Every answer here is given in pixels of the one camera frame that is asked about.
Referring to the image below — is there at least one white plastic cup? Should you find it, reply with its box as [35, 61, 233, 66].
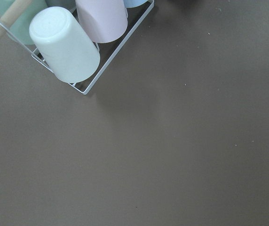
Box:
[29, 7, 100, 83]

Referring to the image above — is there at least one pink plastic cup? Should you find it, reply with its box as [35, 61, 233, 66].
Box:
[75, 0, 128, 43]

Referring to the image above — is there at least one blue plastic cup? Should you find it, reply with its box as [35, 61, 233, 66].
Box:
[124, 0, 148, 8]

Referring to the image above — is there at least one green plastic cup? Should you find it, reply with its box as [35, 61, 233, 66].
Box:
[0, 0, 47, 45]

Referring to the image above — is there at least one white wire cup rack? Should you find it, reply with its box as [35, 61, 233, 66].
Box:
[0, 0, 154, 95]

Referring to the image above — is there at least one wooden rack handle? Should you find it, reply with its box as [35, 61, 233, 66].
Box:
[0, 0, 32, 37]

